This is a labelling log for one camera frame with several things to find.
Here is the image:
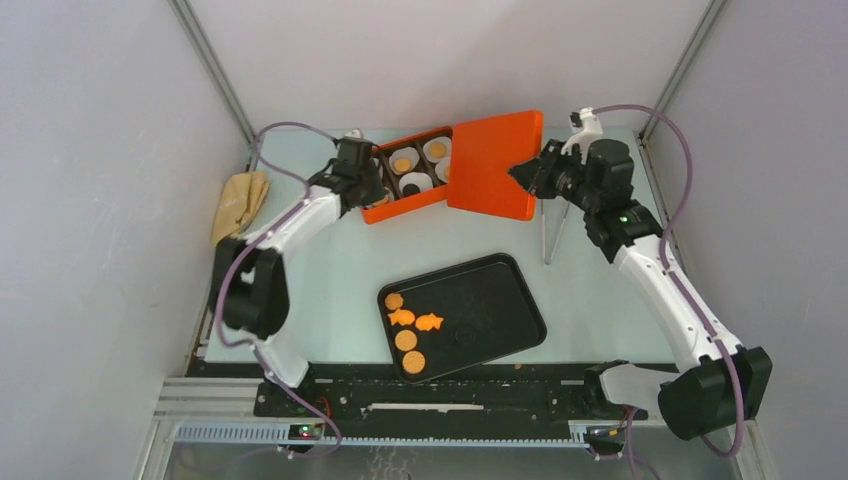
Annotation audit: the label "orange cookie box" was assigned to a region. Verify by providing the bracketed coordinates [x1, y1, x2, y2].
[362, 126, 453, 225]

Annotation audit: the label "silver metal tongs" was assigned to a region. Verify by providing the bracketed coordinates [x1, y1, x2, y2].
[540, 199, 571, 266]

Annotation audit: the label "orange swirl cookie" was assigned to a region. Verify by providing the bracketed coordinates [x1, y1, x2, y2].
[384, 293, 404, 312]

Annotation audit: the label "round black cookie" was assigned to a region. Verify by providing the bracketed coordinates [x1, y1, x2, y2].
[402, 183, 421, 197]
[455, 326, 476, 346]

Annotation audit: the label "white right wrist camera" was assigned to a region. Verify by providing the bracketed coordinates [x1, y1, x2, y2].
[561, 108, 604, 160]

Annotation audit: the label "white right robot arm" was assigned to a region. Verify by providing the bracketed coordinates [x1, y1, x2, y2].
[508, 139, 773, 440]

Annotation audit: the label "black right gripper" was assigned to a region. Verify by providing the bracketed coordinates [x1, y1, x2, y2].
[502, 140, 595, 214]

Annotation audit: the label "beige crumpled cloth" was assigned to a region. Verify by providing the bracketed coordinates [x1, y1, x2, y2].
[211, 171, 271, 246]

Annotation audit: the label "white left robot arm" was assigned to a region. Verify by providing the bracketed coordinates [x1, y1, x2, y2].
[209, 136, 385, 417]

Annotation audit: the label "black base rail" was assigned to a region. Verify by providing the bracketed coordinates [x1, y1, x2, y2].
[155, 360, 757, 458]

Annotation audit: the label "white paper cupcake liner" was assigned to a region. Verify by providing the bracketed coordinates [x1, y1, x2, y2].
[388, 147, 420, 176]
[422, 136, 452, 164]
[434, 157, 451, 184]
[399, 172, 433, 198]

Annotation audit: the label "orange box lid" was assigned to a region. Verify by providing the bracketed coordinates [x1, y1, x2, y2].
[447, 110, 544, 221]

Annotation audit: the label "orange fish cookie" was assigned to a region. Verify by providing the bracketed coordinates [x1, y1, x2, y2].
[414, 313, 444, 332]
[388, 309, 417, 326]

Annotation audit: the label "black baking tray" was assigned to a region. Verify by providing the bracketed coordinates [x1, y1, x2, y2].
[377, 253, 547, 384]

